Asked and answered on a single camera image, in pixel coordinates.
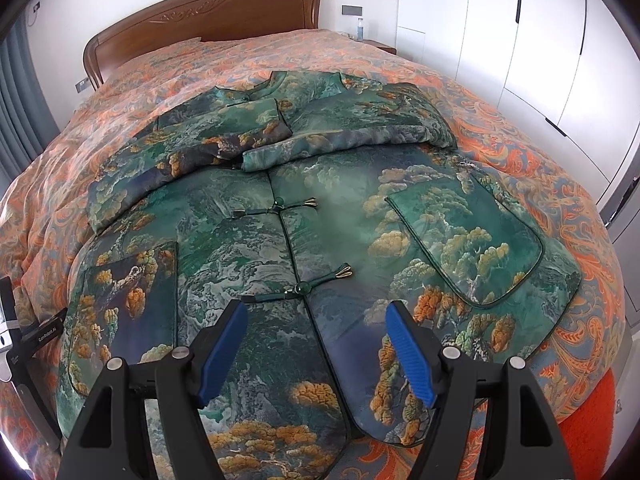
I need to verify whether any orange fleece bed sheet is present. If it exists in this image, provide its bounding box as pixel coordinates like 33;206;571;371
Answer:
560;367;623;480

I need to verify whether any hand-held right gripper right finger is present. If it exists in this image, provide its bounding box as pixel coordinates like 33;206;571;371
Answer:
385;300;573;480

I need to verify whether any wooden headboard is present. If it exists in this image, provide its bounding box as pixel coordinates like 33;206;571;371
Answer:
82;0;323;92

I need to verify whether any orange paisley duvet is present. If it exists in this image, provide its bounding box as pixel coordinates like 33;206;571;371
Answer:
0;27;628;480

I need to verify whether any grey curtain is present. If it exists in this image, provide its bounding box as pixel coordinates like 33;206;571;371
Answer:
0;15;58;146

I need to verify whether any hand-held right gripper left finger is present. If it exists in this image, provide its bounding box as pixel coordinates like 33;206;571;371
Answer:
57;301;249;480

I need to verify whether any white wardrobe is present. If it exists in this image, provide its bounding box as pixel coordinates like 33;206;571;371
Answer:
397;0;640;231

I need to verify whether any green landscape print jacket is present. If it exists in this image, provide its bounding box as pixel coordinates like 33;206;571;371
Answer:
57;71;583;480

